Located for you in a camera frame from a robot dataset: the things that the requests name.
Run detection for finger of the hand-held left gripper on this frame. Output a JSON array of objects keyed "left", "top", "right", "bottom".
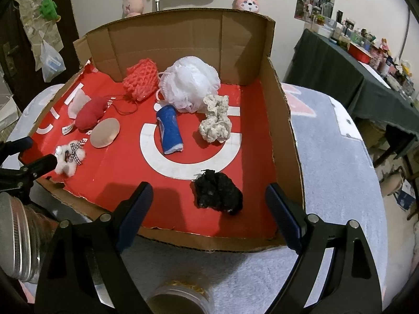
[
  {"left": 0, "top": 136, "right": 34, "bottom": 158},
  {"left": 0, "top": 154, "right": 58, "bottom": 192}
]

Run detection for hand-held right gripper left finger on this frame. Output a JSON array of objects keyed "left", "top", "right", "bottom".
[{"left": 34, "top": 181, "right": 154, "bottom": 314}]

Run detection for pink plush toy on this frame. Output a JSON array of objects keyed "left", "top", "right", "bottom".
[{"left": 122, "top": 0, "right": 145, "bottom": 18}]

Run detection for blue cloth roll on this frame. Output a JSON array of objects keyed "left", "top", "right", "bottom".
[{"left": 155, "top": 105, "right": 183, "bottom": 155}]

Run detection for dark green covered table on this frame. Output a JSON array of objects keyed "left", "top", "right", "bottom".
[{"left": 283, "top": 28, "right": 419, "bottom": 134}]

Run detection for cluttered side table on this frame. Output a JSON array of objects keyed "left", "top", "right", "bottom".
[{"left": 304, "top": 10, "right": 419, "bottom": 102}]

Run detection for cream knitted scrunchie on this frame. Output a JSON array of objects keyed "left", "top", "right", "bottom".
[{"left": 199, "top": 94, "right": 233, "bottom": 143}]

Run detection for clear plastic bag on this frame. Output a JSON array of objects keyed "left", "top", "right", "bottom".
[{"left": 38, "top": 39, "right": 66, "bottom": 83}]

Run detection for black fuzzy scrunchie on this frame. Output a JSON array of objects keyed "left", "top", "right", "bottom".
[{"left": 193, "top": 169, "right": 244, "bottom": 216}]

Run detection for pink cat plush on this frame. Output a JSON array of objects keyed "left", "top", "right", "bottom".
[{"left": 233, "top": 0, "right": 260, "bottom": 14}]

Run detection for white bath pouf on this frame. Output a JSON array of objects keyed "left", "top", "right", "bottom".
[{"left": 154, "top": 56, "right": 221, "bottom": 112}]

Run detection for red plush toy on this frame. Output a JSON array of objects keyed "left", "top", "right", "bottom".
[{"left": 62, "top": 96, "right": 138, "bottom": 135}]

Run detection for translucent white pouch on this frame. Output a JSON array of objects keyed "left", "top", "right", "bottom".
[{"left": 67, "top": 91, "right": 91, "bottom": 118}]

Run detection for red container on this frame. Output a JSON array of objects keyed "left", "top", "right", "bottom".
[{"left": 347, "top": 42, "right": 372, "bottom": 63}]

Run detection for beige round pad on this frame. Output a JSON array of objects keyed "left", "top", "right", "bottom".
[{"left": 90, "top": 118, "right": 121, "bottom": 148}]

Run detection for crumpled plastic sheet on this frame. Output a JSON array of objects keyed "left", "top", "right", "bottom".
[{"left": 13, "top": 0, "right": 64, "bottom": 56}]

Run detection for small jar gold pieces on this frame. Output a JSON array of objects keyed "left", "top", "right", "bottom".
[{"left": 146, "top": 281, "right": 215, "bottom": 314}]

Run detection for large glass jar dark leaves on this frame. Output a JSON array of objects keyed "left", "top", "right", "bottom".
[{"left": 0, "top": 191, "right": 61, "bottom": 283}]

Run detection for green plush frog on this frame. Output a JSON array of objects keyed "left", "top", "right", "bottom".
[{"left": 39, "top": 0, "right": 61, "bottom": 23}]

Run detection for white plush bear checked bow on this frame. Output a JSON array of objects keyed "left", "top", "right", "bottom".
[{"left": 54, "top": 139, "right": 86, "bottom": 177}]

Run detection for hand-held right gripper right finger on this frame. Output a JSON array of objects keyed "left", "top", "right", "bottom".
[{"left": 265, "top": 183, "right": 383, "bottom": 314}]

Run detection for cardboard box red lining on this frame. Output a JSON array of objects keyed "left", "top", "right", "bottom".
[{"left": 28, "top": 7, "right": 306, "bottom": 253}]

